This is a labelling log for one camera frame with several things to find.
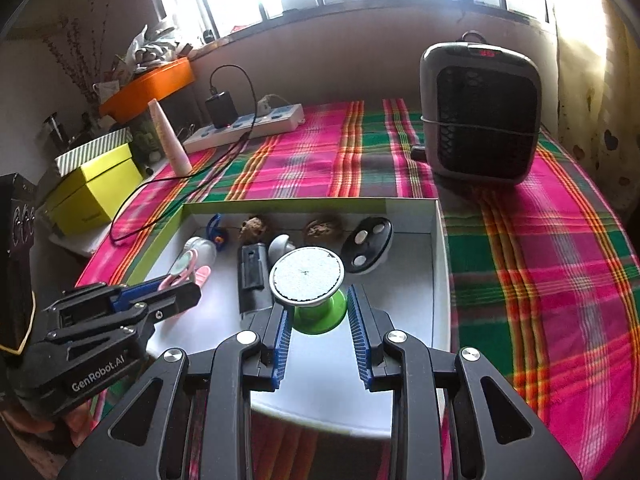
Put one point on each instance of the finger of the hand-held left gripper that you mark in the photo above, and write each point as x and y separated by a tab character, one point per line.
175	297
137	294

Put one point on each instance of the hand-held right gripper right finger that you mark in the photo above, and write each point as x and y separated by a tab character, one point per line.
360	340

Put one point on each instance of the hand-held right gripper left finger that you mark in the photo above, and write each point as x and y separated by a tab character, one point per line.
280	345

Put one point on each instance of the pink plastic case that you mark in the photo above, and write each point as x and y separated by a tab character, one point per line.
201	275

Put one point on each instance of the white round jar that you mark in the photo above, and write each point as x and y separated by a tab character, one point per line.
202	249

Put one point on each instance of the white disc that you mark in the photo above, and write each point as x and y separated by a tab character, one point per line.
306	275

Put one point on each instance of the black and clear device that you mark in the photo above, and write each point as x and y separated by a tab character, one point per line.
252	275

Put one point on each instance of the white cardboard box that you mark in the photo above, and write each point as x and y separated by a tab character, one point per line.
410	270

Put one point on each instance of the black oval with white buttons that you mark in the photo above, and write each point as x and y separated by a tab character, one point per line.
367	245

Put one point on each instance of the white rounded object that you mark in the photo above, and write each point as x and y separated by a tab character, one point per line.
281	247

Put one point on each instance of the small brown walnut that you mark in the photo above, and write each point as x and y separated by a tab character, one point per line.
255	229

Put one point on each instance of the large brown walnut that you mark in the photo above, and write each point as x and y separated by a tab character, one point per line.
324	230

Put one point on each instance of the person's left hand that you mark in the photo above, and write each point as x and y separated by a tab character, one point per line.
75	417

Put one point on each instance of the yellow cardboard box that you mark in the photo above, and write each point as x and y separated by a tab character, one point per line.
95	195

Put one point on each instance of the black ornamented box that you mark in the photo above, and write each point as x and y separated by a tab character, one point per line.
17	240

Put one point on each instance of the green striped box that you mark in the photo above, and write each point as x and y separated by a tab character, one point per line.
92	152

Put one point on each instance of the beige cream tube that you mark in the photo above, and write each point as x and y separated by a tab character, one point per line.
170	145

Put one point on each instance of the green glass jar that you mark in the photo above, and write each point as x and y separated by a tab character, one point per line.
146	135

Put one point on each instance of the plaid tablecloth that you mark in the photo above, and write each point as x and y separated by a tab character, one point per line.
500	260

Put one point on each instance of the metal cup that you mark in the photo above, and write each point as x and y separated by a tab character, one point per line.
56	130

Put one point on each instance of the white power strip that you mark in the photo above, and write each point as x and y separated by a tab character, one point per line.
260	125

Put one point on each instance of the black charger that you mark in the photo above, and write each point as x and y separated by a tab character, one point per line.
220	110

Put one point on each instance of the orange tray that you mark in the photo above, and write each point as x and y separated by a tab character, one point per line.
150	87

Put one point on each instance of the white power plug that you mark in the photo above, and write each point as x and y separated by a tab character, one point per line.
269	104

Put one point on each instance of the crumpled plastic bag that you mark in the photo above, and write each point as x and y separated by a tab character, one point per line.
152	47

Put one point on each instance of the small grey heater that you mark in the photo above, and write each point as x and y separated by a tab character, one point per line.
480	115

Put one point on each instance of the dried twigs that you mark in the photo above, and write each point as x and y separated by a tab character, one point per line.
80	45

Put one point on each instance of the cream heart-print curtain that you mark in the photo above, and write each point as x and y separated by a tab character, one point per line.
595	85

